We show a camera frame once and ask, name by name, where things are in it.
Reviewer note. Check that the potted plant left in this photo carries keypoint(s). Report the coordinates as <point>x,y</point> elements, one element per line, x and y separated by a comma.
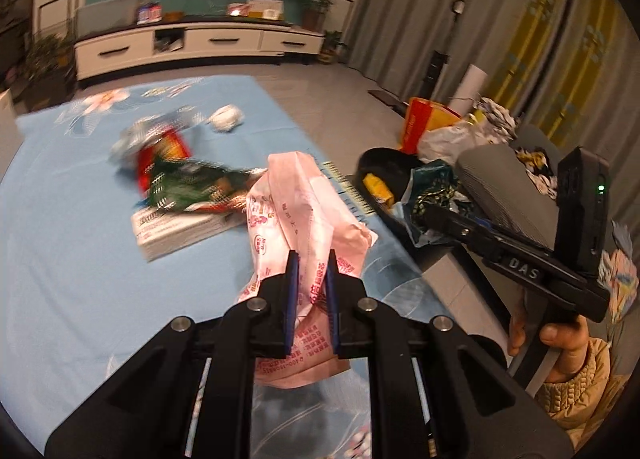
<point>49,71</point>

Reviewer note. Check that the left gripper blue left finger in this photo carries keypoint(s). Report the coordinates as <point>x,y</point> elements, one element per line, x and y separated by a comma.
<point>291,277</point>

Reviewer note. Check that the red shiny snack packet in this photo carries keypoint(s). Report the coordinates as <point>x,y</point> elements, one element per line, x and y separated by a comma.
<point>168,145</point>

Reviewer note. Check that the black trash bin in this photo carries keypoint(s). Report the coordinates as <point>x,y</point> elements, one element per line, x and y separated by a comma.
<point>394,169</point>

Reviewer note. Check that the white tissue ball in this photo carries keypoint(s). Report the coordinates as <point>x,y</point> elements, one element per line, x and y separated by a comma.
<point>226,118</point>

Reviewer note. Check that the green snack bag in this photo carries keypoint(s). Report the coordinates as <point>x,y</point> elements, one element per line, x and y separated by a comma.
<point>192,186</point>

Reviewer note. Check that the blue floral tablecloth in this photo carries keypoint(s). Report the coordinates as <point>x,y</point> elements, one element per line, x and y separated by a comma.
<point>89,271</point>

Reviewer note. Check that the potted plant right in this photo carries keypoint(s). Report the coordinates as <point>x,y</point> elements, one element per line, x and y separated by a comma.
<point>314,16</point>

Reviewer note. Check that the silver foil wrapper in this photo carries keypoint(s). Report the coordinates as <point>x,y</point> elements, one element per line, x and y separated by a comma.
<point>150,131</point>

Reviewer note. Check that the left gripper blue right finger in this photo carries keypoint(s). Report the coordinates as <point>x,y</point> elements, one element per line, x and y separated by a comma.
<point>332,307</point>

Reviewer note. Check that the pink plastic wrapper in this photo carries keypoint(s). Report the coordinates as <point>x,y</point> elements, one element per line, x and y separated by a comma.
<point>294,207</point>

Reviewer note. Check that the white plastic bag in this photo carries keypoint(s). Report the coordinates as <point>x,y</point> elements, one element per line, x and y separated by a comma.
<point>448,143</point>

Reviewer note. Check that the white TV cabinet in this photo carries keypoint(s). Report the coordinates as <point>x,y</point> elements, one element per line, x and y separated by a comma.
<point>134,47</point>

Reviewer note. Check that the potted plant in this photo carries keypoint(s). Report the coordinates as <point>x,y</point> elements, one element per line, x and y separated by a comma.
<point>314,16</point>
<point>49,71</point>

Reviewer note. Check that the white cardboard box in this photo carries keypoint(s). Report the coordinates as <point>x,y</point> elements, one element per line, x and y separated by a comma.
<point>11,137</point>

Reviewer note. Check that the orange snack bag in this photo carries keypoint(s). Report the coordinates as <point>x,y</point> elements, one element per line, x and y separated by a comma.
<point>379,191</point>

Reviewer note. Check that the grey curtain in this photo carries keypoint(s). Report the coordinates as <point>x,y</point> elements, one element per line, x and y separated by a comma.
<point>391,42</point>

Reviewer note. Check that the red yellow shopping bag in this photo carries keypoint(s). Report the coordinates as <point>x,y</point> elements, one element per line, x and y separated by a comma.
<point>422,116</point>

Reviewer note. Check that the yellow patterned curtain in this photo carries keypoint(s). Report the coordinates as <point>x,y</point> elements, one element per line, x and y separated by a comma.
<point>545,58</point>

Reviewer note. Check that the white rolled paper tube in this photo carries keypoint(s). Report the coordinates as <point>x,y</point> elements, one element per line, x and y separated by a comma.
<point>468,91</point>

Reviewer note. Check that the person's right hand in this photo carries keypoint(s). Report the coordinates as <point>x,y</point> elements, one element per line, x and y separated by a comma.
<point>568,341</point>

